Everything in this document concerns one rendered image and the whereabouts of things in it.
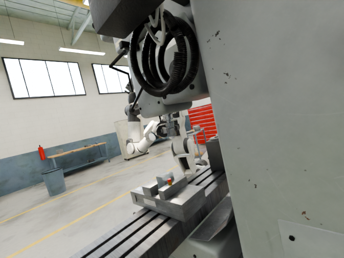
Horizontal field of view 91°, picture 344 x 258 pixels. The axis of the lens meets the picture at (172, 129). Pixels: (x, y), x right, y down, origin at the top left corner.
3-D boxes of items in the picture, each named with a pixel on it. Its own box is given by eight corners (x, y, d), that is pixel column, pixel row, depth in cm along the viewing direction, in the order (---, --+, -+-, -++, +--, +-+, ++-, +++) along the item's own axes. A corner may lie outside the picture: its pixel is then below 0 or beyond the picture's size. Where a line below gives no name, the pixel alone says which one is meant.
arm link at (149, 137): (151, 124, 97) (140, 137, 104) (164, 131, 99) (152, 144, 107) (153, 117, 102) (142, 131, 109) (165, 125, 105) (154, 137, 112)
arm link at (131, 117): (125, 122, 125) (125, 104, 125) (137, 122, 129) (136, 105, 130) (129, 121, 115) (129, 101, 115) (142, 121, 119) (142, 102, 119)
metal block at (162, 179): (158, 189, 75) (155, 176, 75) (167, 183, 80) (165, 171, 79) (166, 190, 72) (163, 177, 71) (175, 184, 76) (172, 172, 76)
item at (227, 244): (137, 237, 90) (132, 216, 89) (179, 203, 115) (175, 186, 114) (223, 289, 55) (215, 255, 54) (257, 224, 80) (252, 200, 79)
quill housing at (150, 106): (138, 120, 80) (122, 52, 78) (169, 114, 94) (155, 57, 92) (166, 113, 66) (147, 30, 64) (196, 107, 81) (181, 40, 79)
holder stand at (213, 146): (210, 170, 106) (203, 140, 105) (222, 159, 124) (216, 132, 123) (229, 171, 99) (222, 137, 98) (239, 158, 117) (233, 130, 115)
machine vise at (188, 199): (132, 203, 85) (127, 183, 85) (154, 190, 96) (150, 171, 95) (185, 223, 61) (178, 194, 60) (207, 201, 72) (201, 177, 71)
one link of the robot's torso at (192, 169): (188, 177, 178) (173, 138, 162) (207, 176, 169) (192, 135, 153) (184, 188, 166) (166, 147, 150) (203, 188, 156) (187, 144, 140)
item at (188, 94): (160, 106, 65) (144, 38, 63) (196, 101, 82) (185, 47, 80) (201, 93, 51) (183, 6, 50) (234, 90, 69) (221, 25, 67)
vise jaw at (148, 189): (143, 194, 77) (141, 186, 76) (166, 180, 87) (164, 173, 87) (151, 196, 72) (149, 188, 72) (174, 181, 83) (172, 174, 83)
